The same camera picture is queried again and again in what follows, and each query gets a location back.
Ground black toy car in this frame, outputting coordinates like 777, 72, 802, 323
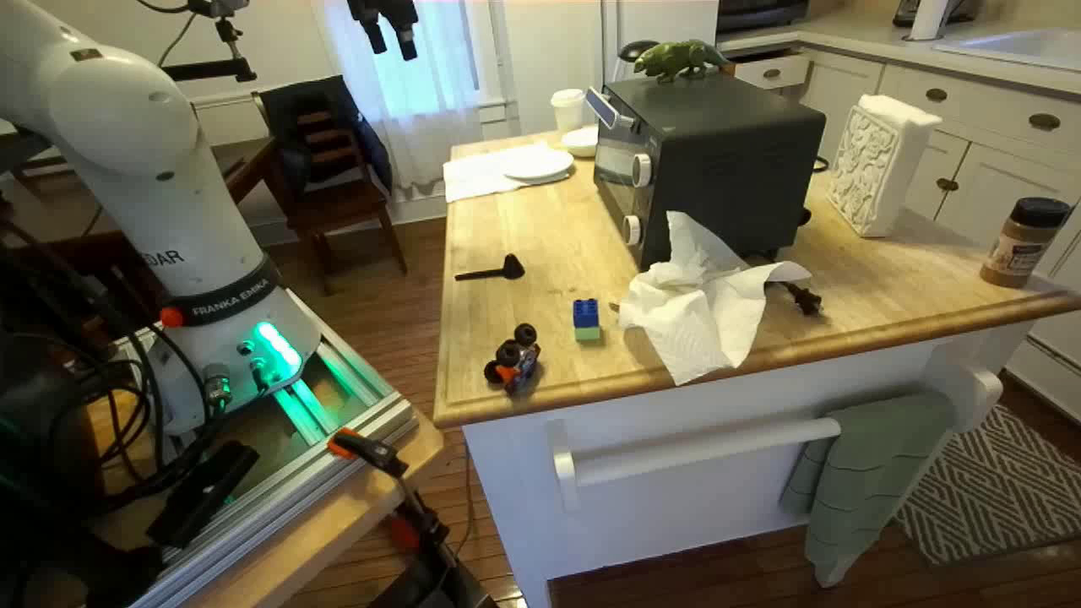
480, 319, 545, 397

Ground white kitchen cabinets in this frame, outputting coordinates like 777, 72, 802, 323
719, 42, 1081, 424

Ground white kitchen island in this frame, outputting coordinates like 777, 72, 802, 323
433, 127, 1081, 608

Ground brown jar with black lid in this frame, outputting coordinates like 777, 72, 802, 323
976, 195, 1077, 289

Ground flat white paper towel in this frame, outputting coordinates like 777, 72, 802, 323
438, 147, 576, 207

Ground black countertop appliance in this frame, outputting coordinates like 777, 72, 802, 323
717, 0, 813, 34

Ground black cable bundle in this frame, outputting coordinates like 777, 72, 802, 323
0, 314, 224, 517

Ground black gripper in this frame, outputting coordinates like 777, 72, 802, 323
344, 0, 422, 65

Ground white towel bar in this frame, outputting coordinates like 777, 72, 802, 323
548, 413, 844, 514

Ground dark wooden chair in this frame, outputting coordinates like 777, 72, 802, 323
252, 74, 412, 296

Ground crumpled white paper towel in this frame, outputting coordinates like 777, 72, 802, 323
615, 207, 813, 387

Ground black measuring scoop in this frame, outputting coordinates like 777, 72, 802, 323
451, 250, 527, 282

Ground black toaster oven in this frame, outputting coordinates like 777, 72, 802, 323
583, 72, 832, 272

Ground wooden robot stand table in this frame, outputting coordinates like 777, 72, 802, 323
87, 402, 448, 608

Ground black camera tripod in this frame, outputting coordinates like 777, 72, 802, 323
135, 0, 260, 83

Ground white cup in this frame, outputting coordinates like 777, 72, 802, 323
548, 83, 590, 134

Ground patterned grey rug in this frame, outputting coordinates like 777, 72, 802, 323
893, 402, 1081, 566

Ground orange and black clamp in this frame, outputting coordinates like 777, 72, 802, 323
326, 424, 499, 608

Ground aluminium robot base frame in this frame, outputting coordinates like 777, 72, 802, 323
133, 323, 420, 608

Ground black power plug cord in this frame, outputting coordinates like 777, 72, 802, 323
766, 278, 823, 319

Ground green hanging towel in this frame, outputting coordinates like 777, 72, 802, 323
777, 387, 959, 591

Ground small blue cube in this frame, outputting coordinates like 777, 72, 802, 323
566, 295, 609, 347

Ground flat black box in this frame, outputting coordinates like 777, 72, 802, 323
146, 434, 264, 551

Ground white window curtain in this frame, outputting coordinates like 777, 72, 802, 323
316, 0, 490, 195

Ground small white bowl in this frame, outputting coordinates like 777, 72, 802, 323
558, 120, 602, 158

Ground white patterned napkin holder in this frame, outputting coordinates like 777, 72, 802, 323
827, 90, 946, 239

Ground dark wooden desk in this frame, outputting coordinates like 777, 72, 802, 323
0, 130, 285, 254

